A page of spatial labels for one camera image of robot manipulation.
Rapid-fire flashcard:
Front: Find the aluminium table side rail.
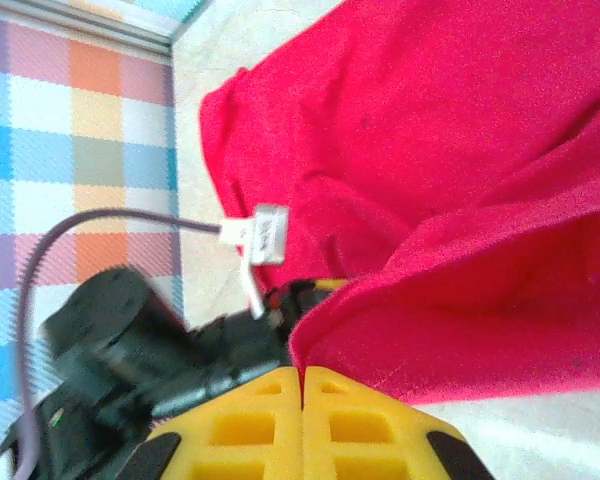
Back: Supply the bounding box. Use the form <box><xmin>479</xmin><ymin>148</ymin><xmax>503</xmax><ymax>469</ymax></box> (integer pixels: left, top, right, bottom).
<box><xmin>0</xmin><ymin>0</ymin><xmax>206</xmax><ymax>57</ymax></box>

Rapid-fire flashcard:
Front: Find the red t-shirt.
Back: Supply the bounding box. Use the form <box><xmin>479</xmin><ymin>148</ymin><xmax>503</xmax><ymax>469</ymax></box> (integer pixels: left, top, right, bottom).
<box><xmin>199</xmin><ymin>0</ymin><xmax>600</xmax><ymax>407</ymax></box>

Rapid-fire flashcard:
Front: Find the white garment label tag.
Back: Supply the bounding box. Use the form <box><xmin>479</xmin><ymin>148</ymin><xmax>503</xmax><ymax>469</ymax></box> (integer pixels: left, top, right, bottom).
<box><xmin>218</xmin><ymin>203</ymin><xmax>290</xmax><ymax>321</ymax></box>

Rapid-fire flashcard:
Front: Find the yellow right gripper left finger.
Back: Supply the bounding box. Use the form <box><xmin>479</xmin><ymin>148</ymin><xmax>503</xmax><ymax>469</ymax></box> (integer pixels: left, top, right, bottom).
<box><xmin>129</xmin><ymin>367</ymin><xmax>304</xmax><ymax>480</ymax></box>

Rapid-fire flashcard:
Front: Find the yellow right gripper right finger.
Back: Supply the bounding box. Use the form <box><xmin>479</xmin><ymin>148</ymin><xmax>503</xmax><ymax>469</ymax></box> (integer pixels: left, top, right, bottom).
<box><xmin>302</xmin><ymin>366</ymin><xmax>496</xmax><ymax>480</ymax></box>

